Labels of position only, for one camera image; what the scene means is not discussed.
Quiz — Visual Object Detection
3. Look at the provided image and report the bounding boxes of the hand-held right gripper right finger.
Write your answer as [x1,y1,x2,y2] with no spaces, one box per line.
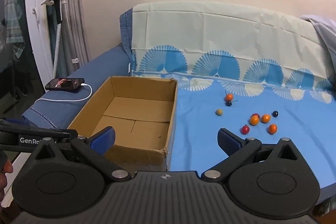
[201,128,300,182]

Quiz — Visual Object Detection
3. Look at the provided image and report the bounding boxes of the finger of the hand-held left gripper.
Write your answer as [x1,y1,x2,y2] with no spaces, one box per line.
[3,119,30,127]

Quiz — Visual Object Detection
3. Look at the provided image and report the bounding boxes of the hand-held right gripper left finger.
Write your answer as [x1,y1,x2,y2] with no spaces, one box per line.
[26,127,132,182]

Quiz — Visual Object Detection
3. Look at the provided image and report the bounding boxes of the brown cardboard box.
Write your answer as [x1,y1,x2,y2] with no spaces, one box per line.
[68,76,178,172]

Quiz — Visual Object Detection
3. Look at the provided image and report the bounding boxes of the person's left hand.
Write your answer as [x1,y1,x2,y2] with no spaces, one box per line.
[0,151,14,202]

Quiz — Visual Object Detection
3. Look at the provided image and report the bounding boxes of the black smartphone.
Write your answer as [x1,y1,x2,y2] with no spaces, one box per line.
[45,78,85,93]

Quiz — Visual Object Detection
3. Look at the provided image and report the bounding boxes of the blue sofa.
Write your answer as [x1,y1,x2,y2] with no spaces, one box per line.
[22,10,137,130]

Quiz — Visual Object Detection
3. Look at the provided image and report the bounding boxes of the blue fan-print sheet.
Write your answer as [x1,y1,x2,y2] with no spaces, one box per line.
[129,1,336,203]

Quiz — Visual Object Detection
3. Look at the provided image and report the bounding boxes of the plaid shirt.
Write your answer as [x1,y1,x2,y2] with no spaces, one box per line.
[0,0,27,67]

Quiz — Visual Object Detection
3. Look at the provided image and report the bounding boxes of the black garment steamer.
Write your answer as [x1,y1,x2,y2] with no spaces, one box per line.
[42,0,63,81]

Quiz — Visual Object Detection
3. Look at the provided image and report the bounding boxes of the light lavender cloth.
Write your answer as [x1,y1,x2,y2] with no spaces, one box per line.
[301,14,336,90]

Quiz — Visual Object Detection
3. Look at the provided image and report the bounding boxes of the white charging cable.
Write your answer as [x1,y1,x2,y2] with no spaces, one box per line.
[35,84,93,109]

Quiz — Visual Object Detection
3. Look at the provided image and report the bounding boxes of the white door frame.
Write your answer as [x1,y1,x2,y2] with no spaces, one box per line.
[25,0,57,83]

